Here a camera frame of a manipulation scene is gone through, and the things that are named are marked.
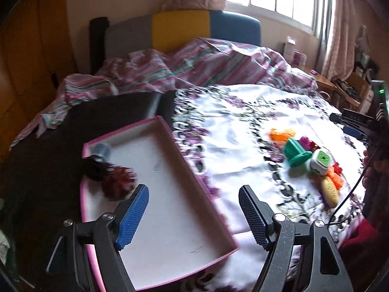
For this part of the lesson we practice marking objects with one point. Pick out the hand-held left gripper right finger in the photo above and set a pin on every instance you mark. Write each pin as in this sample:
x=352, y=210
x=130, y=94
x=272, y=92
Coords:
x=253, y=219

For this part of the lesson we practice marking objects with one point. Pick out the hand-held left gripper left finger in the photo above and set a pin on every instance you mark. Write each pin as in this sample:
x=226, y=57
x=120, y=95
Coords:
x=133, y=216

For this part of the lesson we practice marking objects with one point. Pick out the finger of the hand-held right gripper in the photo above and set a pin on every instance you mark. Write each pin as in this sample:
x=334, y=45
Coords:
x=335, y=117
x=352, y=132

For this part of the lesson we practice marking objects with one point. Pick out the pink cardboard box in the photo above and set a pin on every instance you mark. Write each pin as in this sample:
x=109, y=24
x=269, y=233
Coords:
x=170, y=213

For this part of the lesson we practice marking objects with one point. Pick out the orange holed toy block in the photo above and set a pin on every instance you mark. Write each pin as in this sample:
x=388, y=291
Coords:
x=336, y=181

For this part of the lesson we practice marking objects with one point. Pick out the orange-yellow toy block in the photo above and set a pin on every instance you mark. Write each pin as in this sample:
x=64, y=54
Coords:
x=282, y=134

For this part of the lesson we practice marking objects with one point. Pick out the yellow oval toy mold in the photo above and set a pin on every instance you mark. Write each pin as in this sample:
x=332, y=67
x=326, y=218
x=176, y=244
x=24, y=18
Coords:
x=329, y=190

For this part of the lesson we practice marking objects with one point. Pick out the person's right hand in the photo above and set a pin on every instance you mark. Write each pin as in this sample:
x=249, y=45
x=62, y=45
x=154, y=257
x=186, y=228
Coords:
x=372, y=170

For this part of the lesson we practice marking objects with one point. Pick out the dark red spiky ball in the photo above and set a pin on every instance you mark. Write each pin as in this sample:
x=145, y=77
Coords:
x=117, y=184

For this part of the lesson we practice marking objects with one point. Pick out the wooden nightstand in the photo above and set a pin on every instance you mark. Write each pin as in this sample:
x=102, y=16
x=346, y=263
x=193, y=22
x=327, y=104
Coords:
x=323, y=80

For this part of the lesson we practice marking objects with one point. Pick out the magenta toy piece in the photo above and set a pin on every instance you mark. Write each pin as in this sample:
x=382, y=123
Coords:
x=307, y=143

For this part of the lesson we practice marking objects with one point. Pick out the small red toy piece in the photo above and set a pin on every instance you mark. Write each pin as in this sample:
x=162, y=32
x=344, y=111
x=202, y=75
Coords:
x=337, y=168

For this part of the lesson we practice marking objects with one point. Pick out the white green toy cube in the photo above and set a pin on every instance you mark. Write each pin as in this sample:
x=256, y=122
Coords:
x=320, y=161

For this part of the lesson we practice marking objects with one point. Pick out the cluttered wooden shelf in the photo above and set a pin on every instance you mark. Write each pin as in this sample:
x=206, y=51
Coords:
x=358, y=73

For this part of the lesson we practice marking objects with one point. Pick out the green toy stamp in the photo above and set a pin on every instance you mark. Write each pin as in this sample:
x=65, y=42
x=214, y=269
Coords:
x=296, y=155

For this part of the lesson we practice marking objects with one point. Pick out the black round object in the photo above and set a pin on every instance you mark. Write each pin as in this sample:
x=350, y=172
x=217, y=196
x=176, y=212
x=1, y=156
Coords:
x=95, y=170

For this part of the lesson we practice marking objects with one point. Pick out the grey-blue small cylinder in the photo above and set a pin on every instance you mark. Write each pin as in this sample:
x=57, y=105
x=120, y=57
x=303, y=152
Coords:
x=101, y=151

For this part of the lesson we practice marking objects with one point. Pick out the white small boxes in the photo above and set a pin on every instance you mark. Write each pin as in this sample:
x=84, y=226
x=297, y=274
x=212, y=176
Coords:
x=291, y=50

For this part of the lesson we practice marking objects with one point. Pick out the white floral embroidered tablecloth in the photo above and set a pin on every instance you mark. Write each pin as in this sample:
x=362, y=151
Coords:
x=231, y=133

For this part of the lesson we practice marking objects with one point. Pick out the long pink curtain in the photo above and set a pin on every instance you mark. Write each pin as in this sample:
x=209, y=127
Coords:
x=337, y=21

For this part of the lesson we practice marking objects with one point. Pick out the red cloth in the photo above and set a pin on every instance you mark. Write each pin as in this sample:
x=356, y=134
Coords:
x=358, y=237

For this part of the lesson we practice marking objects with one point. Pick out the pale patterned cloth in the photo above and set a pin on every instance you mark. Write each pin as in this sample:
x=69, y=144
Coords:
x=4, y=243

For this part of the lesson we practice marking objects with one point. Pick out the pink striped blanket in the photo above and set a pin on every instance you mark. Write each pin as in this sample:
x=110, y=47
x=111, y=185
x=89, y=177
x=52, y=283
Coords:
x=197, y=64

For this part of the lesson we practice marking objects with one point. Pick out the dark upright panel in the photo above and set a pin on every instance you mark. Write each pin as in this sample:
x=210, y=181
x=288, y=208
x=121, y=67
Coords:
x=98, y=42

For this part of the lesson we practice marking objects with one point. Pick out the grey yellow blue headboard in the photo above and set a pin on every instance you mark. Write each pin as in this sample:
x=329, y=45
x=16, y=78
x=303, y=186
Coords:
x=179, y=27

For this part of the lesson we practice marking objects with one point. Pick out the wooden wardrobe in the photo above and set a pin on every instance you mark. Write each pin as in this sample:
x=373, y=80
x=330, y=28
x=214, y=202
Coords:
x=30, y=51

